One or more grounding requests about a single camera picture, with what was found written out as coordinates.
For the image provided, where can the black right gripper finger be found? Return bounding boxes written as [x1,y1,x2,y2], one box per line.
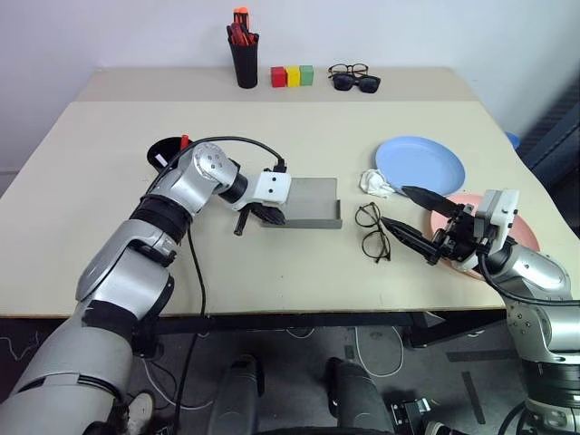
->
[401,184,459,216]
[380,217,439,262]

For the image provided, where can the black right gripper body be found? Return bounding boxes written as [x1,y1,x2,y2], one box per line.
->
[425,206,488,266]

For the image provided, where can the grey curved tray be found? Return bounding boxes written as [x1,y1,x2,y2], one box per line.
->
[260,177,343,231]

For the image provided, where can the blue plate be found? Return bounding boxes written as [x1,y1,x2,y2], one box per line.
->
[374,136,467,197]

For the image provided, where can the crumpled white tissue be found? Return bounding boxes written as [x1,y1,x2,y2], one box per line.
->
[359,169,395,199]

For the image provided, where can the thin black round eyeglasses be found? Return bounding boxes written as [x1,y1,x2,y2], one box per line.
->
[354,202,392,264]

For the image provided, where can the pink plate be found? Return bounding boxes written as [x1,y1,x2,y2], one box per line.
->
[430,193,542,280]

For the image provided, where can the wide black cup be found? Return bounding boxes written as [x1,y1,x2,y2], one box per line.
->
[145,134,196,176]

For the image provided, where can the dark ribbed panel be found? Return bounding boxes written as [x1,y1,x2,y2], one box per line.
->
[520,85,580,191]

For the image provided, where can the tall black pen holder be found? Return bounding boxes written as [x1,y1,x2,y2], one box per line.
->
[228,39,260,90]

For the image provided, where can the black sunglasses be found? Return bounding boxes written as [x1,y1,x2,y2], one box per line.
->
[331,74,382,95]

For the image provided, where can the brown framed eyeglasses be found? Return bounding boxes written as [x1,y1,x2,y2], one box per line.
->
[327,63,370,78]

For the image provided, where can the dark rounded robot leg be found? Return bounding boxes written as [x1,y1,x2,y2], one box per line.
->
[206,355,266,435]
[326,357,393,435]

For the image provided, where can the black floor device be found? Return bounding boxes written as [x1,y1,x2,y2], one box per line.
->
[389,397,431,435]

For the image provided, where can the orange capped screwdriver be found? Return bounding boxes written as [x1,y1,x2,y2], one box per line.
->
[232,5,250,44]

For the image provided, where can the white soled shoe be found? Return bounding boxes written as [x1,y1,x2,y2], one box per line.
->
[126,391,155,431]

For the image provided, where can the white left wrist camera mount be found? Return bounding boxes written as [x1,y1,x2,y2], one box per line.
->
[233,169,293,212]

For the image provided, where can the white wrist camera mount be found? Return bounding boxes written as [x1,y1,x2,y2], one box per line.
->
[473,188,521,246]
[233,169,293,212]

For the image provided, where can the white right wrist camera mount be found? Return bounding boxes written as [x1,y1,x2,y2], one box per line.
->
[473,188,521,246]

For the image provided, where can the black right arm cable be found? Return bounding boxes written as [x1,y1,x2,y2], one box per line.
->
[475,251,580,307]

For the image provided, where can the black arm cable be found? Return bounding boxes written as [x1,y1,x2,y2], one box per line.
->
[475,251,580,307]
[142,136,289,435]

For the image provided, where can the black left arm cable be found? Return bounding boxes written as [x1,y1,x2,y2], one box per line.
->
[142,136,289,435]

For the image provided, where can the black table frame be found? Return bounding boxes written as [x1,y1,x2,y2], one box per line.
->
[130,311,511,353]

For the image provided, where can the white looped floor cable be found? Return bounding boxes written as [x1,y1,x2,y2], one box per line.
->
[354,325,405,377]

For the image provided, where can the white thin floor cable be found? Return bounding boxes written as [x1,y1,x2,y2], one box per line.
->
[142,357,214,409]

